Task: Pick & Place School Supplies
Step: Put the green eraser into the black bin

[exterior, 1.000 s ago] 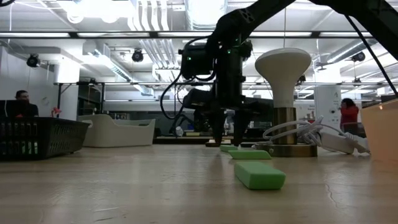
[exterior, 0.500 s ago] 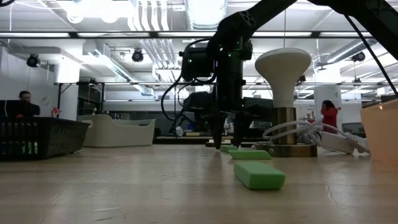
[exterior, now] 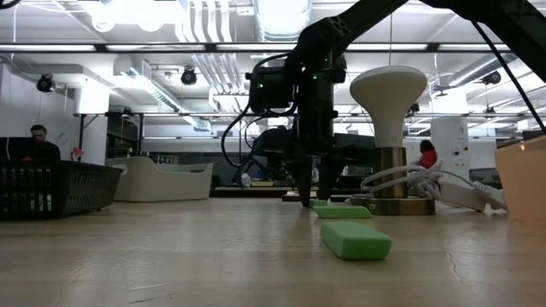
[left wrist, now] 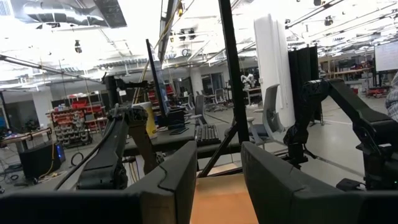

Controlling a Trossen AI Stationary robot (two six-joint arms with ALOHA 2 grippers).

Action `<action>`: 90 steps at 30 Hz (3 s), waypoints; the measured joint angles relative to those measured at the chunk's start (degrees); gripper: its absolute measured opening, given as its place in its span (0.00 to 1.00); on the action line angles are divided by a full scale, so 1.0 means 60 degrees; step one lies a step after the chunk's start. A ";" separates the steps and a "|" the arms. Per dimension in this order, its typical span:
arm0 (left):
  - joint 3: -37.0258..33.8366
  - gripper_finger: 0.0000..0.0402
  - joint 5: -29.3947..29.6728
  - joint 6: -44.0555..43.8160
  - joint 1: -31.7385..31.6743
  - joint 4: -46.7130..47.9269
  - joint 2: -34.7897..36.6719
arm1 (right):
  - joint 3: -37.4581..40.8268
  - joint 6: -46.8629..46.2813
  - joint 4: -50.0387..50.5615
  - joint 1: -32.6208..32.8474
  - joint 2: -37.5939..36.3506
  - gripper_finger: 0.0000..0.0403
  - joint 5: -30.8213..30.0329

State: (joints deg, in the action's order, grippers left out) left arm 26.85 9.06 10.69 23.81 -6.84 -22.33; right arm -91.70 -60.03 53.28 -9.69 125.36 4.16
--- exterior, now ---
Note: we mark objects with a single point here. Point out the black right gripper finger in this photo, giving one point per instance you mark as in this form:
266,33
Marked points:
306,183
327,179

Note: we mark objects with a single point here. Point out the green eraser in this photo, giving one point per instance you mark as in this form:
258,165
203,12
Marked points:
342,212
356,241

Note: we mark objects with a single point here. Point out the white bulb brass lamp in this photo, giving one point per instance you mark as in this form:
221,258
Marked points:
386,98

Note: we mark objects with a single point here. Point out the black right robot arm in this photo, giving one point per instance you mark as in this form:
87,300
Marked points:
362,17

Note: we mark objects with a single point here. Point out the black monitor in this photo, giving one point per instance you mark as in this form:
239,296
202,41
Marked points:
358,147
17,148

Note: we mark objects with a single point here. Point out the person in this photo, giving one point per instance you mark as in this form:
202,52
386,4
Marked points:
40,147
428,158

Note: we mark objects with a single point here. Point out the black ceiling spotlight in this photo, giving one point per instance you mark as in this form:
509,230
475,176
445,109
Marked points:
491,77
188,77
44,83

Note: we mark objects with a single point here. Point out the white plastic bin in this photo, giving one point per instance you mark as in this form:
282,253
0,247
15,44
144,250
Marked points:
158,183

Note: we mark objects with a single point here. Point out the orange translucent folder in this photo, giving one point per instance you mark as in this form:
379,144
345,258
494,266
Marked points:
522,179

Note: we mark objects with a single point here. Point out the black mesh basket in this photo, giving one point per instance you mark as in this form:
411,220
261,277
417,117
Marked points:
77,187

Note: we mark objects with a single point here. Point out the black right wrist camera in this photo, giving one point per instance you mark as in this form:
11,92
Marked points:
268,91

